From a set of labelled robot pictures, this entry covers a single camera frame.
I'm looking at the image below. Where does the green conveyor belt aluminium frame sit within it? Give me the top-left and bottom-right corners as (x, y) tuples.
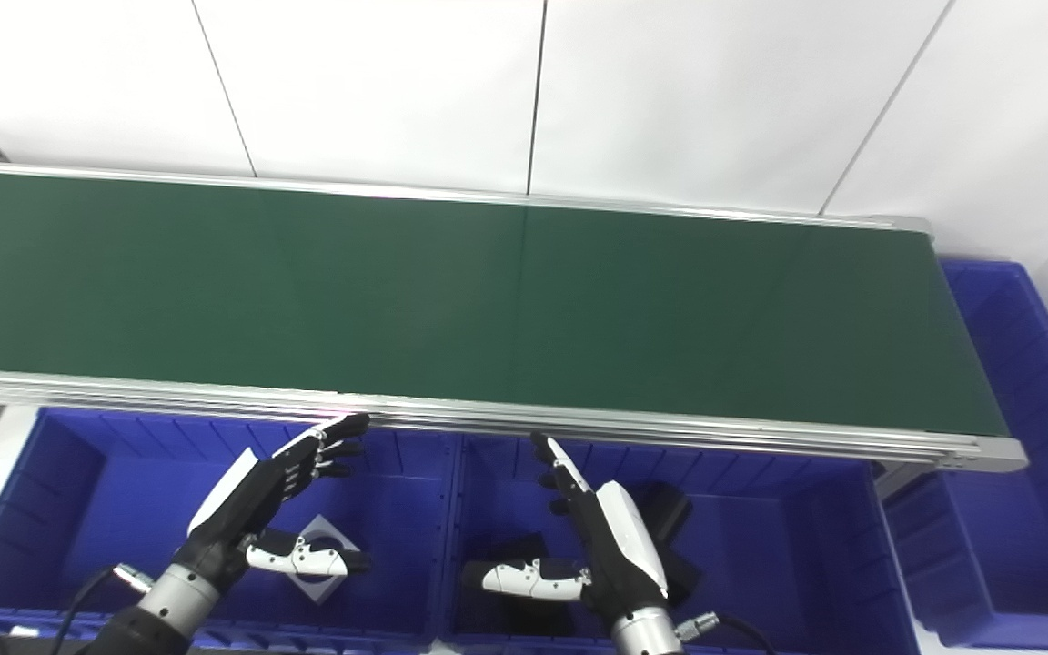
(0, 162), (1030, 474)

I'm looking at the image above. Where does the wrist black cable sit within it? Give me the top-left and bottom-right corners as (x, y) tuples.
(673, 611), (776, 655)
(51, 563), (157, 655)

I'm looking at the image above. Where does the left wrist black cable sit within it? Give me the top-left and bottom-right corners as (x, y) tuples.
(51, 563), (157, 655)

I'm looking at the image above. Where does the blue plastic bin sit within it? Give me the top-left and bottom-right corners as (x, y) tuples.
(0, 407), (458, 652)
(438, 431), (923, 655)
(883, 259), (1048, 651)

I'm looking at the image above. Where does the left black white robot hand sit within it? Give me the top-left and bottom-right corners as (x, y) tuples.
(180, 412), (372, 592)

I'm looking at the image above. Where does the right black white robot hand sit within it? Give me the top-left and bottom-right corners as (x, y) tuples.
(460, 431), (684, 629)

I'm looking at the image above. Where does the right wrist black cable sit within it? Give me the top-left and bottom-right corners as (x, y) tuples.
(673, 611), (776, 655)

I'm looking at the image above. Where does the white square part round hole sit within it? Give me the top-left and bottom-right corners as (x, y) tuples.
(291, 514), (364, 607)

